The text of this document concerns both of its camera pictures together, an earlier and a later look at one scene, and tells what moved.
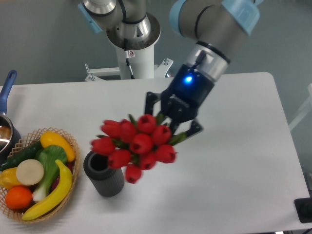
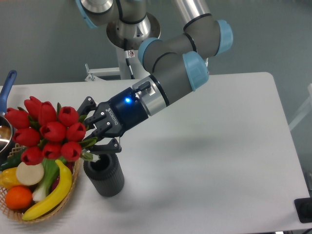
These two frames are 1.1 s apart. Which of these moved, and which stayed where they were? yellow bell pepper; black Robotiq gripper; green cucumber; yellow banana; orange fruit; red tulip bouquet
Moved: red tulip bouquet; black Robotiq gripper
Stayed: yellow bell pepper; yellow banana; orange fruit; green cucumber
